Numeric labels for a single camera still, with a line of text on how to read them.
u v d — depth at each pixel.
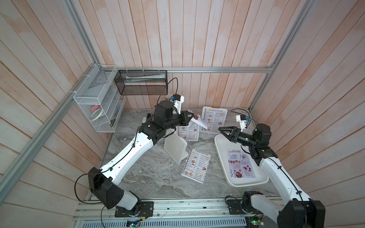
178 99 0.62
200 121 0.73
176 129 0.62
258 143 0.60
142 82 1.04
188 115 0.61
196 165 0.90
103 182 0.39
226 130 0.71
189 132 0.95
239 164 0.90
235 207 0.73
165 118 0.54
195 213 0.73
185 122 0.60
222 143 0.92
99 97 0.69
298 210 0.39
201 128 0.73
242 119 0.69
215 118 0.96
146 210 0.73
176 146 0.81
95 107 0.82
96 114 0.81
